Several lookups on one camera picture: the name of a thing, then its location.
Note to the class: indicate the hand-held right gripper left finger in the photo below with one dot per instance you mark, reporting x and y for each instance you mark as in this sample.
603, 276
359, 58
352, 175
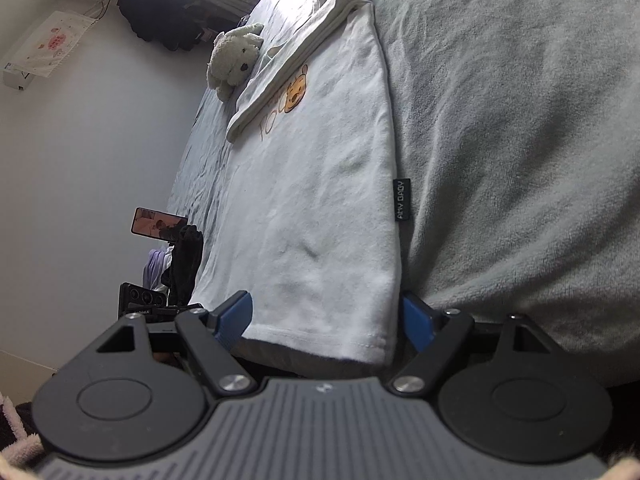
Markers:
235, 315

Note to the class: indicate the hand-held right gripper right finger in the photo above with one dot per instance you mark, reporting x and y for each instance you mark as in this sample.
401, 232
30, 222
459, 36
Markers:
417, 322

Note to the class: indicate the white sweatshirt with orange print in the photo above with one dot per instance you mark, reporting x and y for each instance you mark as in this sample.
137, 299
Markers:
310, 185

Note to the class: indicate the dark hanging clothes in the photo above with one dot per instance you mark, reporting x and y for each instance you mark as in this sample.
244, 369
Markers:
160, 15

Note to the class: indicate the lilac cloth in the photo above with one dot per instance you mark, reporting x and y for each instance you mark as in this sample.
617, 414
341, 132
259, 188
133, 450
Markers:
154, 267

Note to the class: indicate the black fuzzy cloth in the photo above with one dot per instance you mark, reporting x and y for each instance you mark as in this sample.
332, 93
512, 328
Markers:
185, 260

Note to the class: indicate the phone with lit screen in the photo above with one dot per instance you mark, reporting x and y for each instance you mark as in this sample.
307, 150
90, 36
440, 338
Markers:
155, 222

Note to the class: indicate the grey bed sheet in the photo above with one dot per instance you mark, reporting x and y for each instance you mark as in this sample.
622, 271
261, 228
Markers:
500, 135

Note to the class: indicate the white plush dog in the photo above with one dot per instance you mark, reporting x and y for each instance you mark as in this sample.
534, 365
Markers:
232, 57

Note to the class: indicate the white printed wall cloth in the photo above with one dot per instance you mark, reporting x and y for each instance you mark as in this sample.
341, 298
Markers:
50, 42

